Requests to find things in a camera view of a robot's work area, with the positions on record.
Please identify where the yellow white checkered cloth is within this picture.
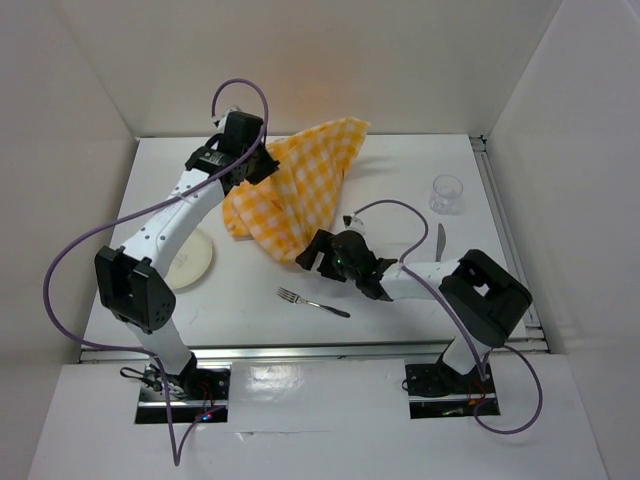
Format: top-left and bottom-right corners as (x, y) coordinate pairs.
(223, 117), (370, 263)

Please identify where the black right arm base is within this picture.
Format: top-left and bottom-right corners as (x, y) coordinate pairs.
(401, 364), (500, 420)

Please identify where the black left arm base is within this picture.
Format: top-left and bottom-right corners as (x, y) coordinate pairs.
(119, 364), (231, 425)

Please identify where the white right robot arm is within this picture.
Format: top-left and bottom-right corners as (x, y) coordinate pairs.
(296, 230), (532, 392)

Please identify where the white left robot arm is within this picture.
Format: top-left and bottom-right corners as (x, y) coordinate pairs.
(94, 110), (279, 399)

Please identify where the silver fork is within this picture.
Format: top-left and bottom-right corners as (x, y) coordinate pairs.
(277, 287), (351, 318)

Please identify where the silver table knife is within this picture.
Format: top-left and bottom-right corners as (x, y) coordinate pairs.
(435, 223), (447, 262)

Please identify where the cream round plate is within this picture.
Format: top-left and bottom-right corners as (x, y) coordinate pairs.
(166, 229), (214, 290)

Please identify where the clear plastic cup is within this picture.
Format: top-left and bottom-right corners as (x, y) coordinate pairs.
(429, 174), (464, 215)

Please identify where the white front cover board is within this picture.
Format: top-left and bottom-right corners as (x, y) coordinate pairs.
(29, 355), (606, 479)

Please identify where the aluminium front rail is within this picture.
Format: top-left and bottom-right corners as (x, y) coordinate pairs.
(79, 336), (550, 364)

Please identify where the aluminium rail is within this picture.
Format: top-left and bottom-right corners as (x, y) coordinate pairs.
(469, 133), (544, 331)
(79, 336), (550, 364)

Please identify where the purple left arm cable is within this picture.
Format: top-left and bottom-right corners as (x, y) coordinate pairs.
(42, 77), (271, 467)

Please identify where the aluminium right side rail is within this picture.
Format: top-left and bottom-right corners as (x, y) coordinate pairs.
(469, 133), (544, 331)

